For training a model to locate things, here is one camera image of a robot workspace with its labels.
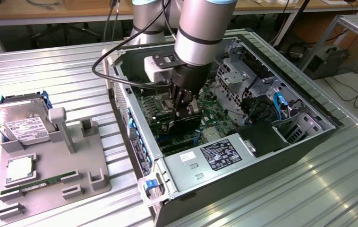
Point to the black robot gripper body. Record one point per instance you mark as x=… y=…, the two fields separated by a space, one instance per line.
x=192 y=76

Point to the black graphics card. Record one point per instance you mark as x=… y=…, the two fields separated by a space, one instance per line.
x=186 y=124

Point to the CPU socket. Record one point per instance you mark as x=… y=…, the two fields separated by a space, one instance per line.
x=164 y=102

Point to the green motherboard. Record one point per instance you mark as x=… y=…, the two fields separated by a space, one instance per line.
x=214 y=118

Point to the black RAM slot bank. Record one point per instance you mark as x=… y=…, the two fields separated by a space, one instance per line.
x=151 y=92

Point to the grey metal drive cage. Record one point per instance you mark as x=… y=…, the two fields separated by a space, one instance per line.
x=232 y=75

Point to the silver chipset heatsink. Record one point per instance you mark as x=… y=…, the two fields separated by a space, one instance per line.
x=215 y=134

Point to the black plastic air shroud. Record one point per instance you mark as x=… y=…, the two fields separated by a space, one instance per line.
x=262 y=138

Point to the grey power supply unit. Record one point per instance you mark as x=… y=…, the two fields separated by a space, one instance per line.
x=198 y=175

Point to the open black PC case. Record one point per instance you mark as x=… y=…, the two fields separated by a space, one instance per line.
x=262 y=170

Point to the blue case latch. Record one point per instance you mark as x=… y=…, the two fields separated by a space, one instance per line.
x=151 y=184

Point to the black box device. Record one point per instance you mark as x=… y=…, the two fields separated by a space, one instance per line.
x=327 y=63

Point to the grey parts rack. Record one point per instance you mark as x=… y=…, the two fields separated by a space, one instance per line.
x=57 y=165

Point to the wooden desk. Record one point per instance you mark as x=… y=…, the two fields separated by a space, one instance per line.
x=73 y=9

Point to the silver hard disk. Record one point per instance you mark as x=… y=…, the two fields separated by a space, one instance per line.
x=18 y=120

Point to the green RAM stick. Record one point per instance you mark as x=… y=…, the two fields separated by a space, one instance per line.
x=41 y=184

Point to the silver CPU chip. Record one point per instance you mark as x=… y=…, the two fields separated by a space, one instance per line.
x=22 y=170

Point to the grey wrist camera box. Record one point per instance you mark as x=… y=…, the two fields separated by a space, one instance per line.
x=152 y=71

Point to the aluminium frame table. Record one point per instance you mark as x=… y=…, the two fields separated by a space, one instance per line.
x=356 y=26

